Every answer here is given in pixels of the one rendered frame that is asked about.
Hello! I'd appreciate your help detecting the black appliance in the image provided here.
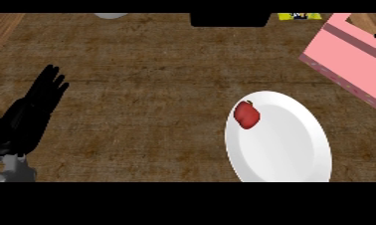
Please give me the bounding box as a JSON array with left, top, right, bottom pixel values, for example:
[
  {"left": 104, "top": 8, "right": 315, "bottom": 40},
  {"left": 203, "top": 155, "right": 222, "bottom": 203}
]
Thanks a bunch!
[{"left": 189, "top": 13, "right": 272, "bottom": 28}]

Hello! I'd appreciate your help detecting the grey round dish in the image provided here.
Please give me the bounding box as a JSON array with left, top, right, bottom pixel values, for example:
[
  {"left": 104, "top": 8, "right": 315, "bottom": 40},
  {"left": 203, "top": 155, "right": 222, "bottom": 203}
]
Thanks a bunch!
[{"left": 94, "top": 13, "right": 130, "bottom": 21}]

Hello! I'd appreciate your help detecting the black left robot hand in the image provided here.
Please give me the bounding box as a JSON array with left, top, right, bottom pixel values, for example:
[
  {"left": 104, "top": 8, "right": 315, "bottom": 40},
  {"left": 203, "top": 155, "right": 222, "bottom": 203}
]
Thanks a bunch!
[{"left": 0, "top": 64, "right": 71, "bottom": 157}]

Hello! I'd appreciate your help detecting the pink cardboard box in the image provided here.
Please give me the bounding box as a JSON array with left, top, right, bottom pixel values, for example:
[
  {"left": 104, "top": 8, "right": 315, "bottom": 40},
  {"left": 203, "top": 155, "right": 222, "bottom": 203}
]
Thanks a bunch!
[{"left": 299, "top": 13, "right": 376, "bottom": 110}]

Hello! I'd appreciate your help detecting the yellow packet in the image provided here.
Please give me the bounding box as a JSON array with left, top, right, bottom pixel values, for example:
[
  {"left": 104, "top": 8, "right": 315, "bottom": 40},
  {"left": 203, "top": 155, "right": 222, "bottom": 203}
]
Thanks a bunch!
[{"left": 276, "top": 13, "right": 324, "bottom": 21}]

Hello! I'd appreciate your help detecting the white oval plate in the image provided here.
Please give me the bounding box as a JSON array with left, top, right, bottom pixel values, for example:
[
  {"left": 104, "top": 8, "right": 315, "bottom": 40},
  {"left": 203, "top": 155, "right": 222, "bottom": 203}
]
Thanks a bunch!
[{"left": 223, "top": 90, "right": 334, "bottom": 183}]

